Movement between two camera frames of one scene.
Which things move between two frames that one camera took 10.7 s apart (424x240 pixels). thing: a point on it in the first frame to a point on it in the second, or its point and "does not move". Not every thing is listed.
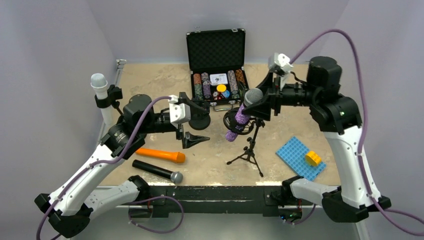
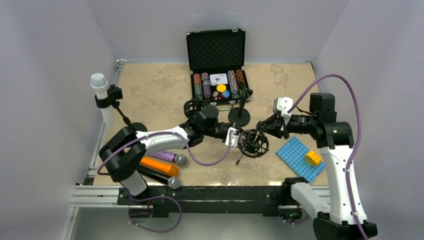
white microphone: x=99 y=82 does not move
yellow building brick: x=312 y=159 does not move
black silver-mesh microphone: x=176 y=177 to x=173 y=182
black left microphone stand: x=114 y=93 does not move
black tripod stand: x=251 y=126 to x=253 y=143
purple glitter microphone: x=242 y=118 to x=180 y=159
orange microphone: x=167 y=155 to x=160 y=166
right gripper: x=263 y=109 to x=275 y=125
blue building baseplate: x=293 y=154 does not move
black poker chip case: x=216 y=60 does not move
